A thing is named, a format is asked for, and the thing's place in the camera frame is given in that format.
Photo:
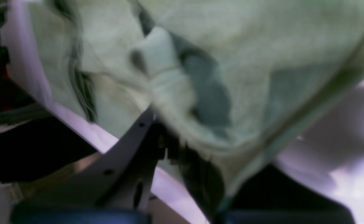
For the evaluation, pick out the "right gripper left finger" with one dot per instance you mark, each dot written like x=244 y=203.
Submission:
x=115 y=189

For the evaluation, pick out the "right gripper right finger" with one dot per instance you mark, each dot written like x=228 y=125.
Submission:
x=271 y=197

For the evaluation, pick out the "green t-shirt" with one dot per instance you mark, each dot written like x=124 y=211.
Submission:
x=235 y=80

